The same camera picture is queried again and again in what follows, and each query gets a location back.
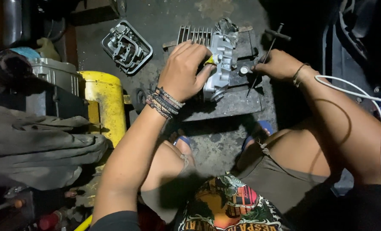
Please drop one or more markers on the person's left hand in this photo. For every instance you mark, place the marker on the person's left hand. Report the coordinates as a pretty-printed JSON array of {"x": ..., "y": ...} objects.
[{"x": 179, "y": 72}]

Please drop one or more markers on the yellow tube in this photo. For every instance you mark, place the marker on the yellow tube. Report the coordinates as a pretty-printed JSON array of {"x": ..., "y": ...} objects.
[{"x": 83, "y": 223}]

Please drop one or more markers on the dark wooden work block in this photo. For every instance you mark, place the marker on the dark wooden work block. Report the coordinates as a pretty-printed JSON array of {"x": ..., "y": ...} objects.
[{"x": 229, "y": 96}]

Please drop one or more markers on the orange-knobbed tool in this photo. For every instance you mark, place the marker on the orange-knobbed tool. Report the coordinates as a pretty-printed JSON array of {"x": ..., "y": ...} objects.
[{"x": 6, "y": 206}]

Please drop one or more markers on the person's right hand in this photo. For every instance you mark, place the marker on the person's right hand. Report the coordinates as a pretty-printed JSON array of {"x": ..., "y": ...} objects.
[{"x": 277, "y": 65}]

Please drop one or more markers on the small round white-capped part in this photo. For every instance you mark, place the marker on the small round white-capped part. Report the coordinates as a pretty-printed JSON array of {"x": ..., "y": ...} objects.
[{"x": 243, "y": 71}]

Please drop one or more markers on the dirty grey rag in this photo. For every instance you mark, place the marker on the dirty grey rag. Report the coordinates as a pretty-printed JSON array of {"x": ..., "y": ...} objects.
[{"x": 227, "y": 29}]

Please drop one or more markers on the person's right fingers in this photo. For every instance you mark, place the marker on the person's right fingers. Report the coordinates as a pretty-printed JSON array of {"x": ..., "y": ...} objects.
[{"x": 258, "y": 65}]

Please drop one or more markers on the silver engine casing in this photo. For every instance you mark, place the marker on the silver engine casing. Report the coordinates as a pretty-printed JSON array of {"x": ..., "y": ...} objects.
[{"x": 57, "y": 74}]

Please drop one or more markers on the grey metal head cover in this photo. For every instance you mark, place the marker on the grey metal head cover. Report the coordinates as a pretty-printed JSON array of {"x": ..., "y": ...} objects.
[{"x": 126, "y": 47}]

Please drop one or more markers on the black metal pipe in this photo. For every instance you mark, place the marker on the black metal pipe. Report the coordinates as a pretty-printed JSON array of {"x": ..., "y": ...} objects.
[{"x": 12, "y": 22}]

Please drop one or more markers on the printed black shirt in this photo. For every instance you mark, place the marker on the printed black shirt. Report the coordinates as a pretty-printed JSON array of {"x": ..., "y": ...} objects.
[{"x": 238, "y": 205}]

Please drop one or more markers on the grey shorts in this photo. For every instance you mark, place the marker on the grey shorts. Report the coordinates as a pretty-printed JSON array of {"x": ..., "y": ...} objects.
[{"x": 267, "y": 183}]

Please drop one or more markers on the yellow metal tank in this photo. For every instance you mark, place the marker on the yellow metal tank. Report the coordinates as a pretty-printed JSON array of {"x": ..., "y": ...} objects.
[{"x": 105, "y": 102}]

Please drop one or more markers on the small yellow piece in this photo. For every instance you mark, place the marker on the small yellow piece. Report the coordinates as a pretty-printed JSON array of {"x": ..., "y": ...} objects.
[{"x": 210, "y": 60}]

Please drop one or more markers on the silver engine cylinder head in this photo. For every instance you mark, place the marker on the silver engine cylinder head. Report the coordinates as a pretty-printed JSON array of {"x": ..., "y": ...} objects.
[{"x": 221, "y": 67}]

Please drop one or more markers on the blue sandal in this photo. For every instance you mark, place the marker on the blue sandal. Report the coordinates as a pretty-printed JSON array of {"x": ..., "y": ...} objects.
[
  {"x": 182, "y": 141},
  {"x": 261, "y": 128}
]

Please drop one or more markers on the pale green cloth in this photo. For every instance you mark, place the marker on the pale green cloth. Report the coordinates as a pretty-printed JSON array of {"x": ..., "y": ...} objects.
[{"x": 47, "y": 48}]

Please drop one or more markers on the dark motorcycle body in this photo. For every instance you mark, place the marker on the dark motorcycle body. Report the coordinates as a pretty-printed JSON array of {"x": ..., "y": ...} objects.
[{"x": 360, "y": 41}]

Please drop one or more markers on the large grey cloth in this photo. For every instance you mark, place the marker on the large grey cloth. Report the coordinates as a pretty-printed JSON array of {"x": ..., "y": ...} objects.
[{"x": 39, "y": 144}]

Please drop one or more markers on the finned metal engine cylinder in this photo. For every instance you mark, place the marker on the finned metal engine cylinder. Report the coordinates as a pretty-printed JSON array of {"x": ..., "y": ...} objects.
[{"x": 195, "y": 36}]

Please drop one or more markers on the red can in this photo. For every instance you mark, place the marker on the red can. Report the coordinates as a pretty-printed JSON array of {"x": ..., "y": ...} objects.
[{"x": 49, "y": 220}]

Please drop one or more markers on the black round rubber part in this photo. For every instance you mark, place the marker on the black round rubber part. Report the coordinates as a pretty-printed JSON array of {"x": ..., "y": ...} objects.
[{"x": 6, "y": 67}]

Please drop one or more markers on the light blue plastic piece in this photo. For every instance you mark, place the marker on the light blue plastic piece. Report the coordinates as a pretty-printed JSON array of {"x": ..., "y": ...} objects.
[{"x": 25, "y": 53}]

